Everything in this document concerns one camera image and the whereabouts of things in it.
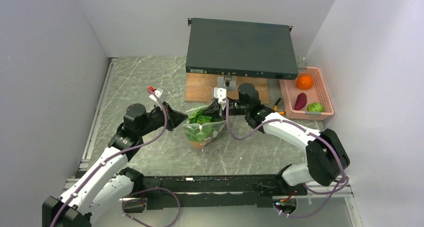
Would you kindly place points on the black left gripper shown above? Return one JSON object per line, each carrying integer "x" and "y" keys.
{"x": 175, "y": 117}

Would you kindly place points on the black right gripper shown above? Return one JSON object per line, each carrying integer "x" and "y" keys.
{"x": 214, "y": 110}

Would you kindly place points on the polka dot zip top bag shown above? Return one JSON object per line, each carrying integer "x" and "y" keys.
{"x": 219, "y": 126}

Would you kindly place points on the green fake leafy vegetable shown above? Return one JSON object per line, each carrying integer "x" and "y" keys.
{"x": 200, "y": 128}

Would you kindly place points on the orange fake peach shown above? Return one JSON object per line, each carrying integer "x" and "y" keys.
{"x": 198, "y": 144}

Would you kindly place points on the purple fake sweet potato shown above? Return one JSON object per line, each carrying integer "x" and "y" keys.
{"x": 301, "y": 101}

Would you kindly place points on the orange fake fruit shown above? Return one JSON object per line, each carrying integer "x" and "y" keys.
{"x": 304, "y": 82}

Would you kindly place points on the green fake lime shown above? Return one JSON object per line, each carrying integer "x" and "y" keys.
{"x": 315, "y": 107}

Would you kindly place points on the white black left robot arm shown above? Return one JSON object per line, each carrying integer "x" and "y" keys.
{"x": 109, "y": 179}

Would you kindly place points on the wooden board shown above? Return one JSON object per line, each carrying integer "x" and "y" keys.
{"x": 199, "y": 87}

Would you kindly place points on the pink plastic basket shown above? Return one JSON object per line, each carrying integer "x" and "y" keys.
{"x": 316, "y": 94}

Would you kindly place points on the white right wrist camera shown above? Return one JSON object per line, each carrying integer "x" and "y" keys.
{"x": 220, "y": 94}

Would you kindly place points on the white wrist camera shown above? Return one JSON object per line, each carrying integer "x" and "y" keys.
{"x": 157, "y": 93}
{"x": 220, "y": 94}

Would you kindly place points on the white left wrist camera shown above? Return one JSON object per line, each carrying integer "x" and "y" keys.
{"x": 157, "y": 93}

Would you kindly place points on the grey metal bracket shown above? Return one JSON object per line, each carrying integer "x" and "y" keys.
{"x": 227, "y": 82}

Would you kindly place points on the dark network switch box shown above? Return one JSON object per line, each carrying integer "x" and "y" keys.
{"x": 241, "y": 49}

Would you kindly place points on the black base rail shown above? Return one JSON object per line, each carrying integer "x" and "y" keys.
{"x": 260, "y": 190}

